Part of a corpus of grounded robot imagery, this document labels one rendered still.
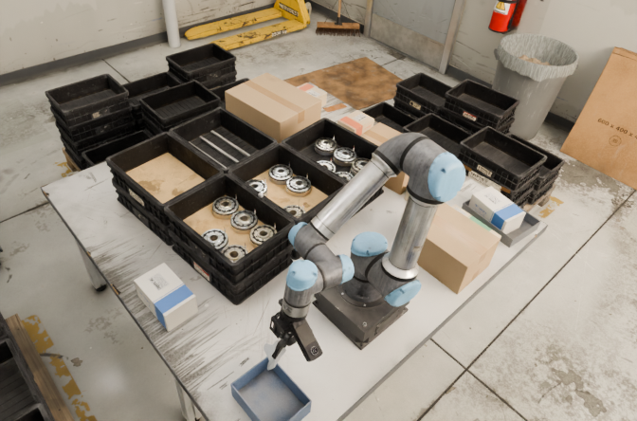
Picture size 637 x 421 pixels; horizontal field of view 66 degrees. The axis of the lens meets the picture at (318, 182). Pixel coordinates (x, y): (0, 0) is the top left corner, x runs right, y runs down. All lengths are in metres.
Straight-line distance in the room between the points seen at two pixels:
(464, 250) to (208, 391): 1.01
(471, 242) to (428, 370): 0.86
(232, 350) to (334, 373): 0.34
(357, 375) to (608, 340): 1.70
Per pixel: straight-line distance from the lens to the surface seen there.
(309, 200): 2.04
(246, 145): 2.33
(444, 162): 1.30
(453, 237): 1.96
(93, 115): 3.28
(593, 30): 4.32
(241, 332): 1.79
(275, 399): 1.67
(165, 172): 2.22
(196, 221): 1.97
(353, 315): 1.71
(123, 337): 2.72
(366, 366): 1.74
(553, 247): 3.43
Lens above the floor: 2.20
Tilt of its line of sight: 40 degrees down
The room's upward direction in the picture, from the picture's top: 5 degrees clockwise
